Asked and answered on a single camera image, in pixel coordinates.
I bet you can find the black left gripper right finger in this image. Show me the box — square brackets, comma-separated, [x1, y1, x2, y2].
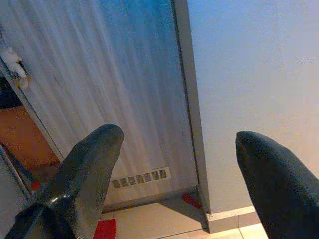
[235, 131, 319, 239]

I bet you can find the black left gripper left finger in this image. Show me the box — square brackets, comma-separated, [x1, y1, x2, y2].
[4, 123, 125, 239]

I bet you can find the white appliance with vent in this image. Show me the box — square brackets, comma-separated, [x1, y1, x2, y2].
[0, 0, 211, 234]

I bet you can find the white plastic hinge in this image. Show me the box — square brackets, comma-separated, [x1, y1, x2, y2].
[1, 47, 31, 90]

